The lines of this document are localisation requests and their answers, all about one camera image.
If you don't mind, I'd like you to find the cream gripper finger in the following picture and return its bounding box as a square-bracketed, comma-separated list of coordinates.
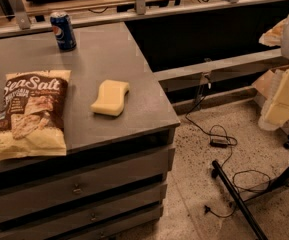
[258, 69, 289, 131]
[259, 19, 286, 47]

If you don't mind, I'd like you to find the yellow sponge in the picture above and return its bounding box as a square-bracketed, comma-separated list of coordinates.
[90, 80, 130, 116]

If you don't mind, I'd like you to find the blue pepsi can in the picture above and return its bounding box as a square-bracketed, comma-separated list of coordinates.
[50, 11, 76, 51]

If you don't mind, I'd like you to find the black stand leg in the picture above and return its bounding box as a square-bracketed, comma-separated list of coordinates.
[212, 135, 289, 240]

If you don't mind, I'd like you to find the black power adapter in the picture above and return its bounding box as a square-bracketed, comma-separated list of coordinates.
[210, 139, 228, 148]

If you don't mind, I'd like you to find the grey drawer cabinet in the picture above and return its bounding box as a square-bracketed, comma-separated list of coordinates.
[0, 21, 181, 240]

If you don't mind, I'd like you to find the middle grey drawer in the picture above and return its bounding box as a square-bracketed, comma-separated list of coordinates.
[0, 176, 167, 240]

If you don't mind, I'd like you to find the grey drawer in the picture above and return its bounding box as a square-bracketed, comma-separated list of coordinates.
[61, 203, 163, 240]
[0, 145, 175, 223]
[0, 176, 167, 240]

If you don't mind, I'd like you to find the bottom grey drawer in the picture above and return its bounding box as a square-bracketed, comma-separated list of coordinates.
[61, 203, 163, 240]

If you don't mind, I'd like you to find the sea salt chips bag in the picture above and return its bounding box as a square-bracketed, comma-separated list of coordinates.
[0, 70, 71, 161]

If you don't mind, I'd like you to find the top grey drawer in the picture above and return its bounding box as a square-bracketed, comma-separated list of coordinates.
[0, 145, 175, 223]

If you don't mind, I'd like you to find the metal rail bracket left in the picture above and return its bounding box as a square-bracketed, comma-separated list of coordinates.
[8, 0, 31, 30]

